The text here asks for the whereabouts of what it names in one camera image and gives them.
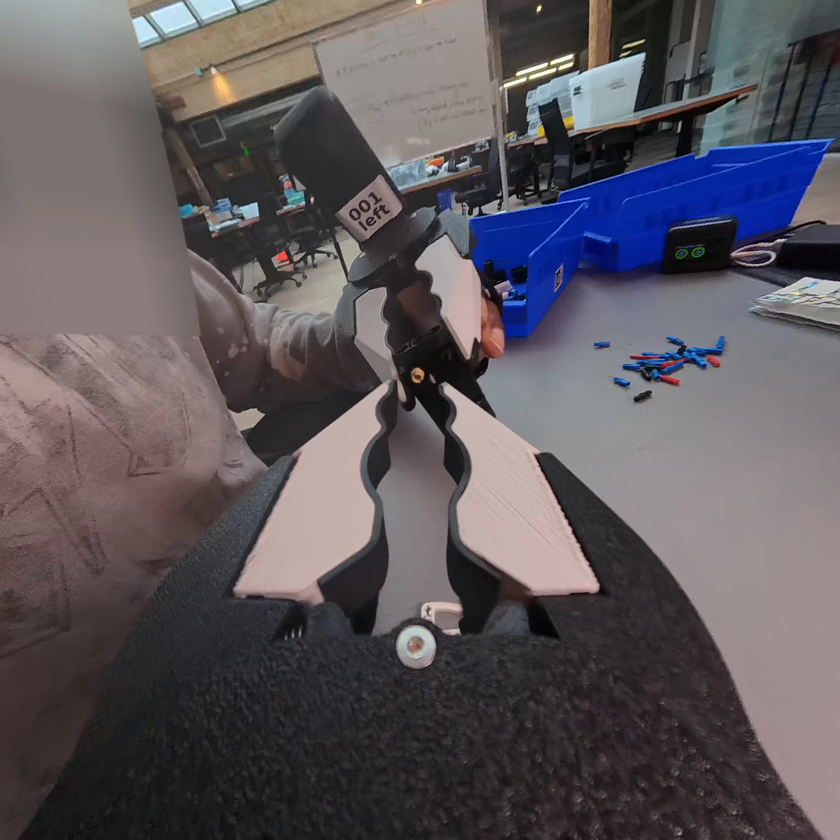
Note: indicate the white curved panel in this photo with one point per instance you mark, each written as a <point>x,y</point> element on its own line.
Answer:
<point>439,617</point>

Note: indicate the wooden pillar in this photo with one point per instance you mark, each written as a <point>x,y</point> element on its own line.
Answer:
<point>599,33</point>

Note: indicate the orange floor cone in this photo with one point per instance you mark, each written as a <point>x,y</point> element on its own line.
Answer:
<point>282,257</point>

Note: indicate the folded paper booklet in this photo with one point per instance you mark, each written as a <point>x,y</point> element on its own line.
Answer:
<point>800,305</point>

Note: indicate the person's left hand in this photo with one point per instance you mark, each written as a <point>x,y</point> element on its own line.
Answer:
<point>493,328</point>

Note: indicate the pile of coloured pins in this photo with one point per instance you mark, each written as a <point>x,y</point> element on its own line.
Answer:
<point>682,358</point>

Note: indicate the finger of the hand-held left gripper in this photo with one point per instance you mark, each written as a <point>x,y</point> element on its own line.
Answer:
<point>374,331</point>
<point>459,295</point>

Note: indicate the whiteboard on stand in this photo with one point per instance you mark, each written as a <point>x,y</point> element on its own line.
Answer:
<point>407,85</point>

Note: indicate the cluttered background table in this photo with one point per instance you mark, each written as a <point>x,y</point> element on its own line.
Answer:
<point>243,213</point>

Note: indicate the black device with green display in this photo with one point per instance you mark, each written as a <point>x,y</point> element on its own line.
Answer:
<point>699,229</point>

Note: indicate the white storage box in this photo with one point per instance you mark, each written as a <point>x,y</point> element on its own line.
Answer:
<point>607,92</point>

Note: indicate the black chair armrest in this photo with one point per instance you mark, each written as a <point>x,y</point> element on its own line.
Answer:
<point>282,430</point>

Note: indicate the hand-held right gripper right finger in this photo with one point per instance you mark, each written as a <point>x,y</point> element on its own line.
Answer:
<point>525,518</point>

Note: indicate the rack of storage drawers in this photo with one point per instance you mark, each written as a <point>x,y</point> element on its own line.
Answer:
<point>810,85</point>

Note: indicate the black power adapter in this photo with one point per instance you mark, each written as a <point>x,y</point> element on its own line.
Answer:
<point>814,246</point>

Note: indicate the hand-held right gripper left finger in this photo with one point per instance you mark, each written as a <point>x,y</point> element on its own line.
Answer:
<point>308,518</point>

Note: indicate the black office chair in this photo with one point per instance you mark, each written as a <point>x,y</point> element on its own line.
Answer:
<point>558,144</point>
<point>321,229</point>
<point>275,243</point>

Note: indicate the blue plastic bin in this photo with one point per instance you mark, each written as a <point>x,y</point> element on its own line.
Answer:
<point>656,216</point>

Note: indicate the person's left forearm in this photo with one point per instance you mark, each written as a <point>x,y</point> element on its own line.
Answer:
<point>282,354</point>

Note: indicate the grey desk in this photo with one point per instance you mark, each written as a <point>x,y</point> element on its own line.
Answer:
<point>656,492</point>

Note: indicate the black toy brick assembly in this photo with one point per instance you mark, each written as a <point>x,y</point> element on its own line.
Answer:
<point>433,361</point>

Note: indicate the wooden background table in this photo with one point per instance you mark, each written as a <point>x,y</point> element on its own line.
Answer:
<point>669,107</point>

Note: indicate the person's grey sweatshirt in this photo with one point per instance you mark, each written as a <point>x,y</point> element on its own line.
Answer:
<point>98,459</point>

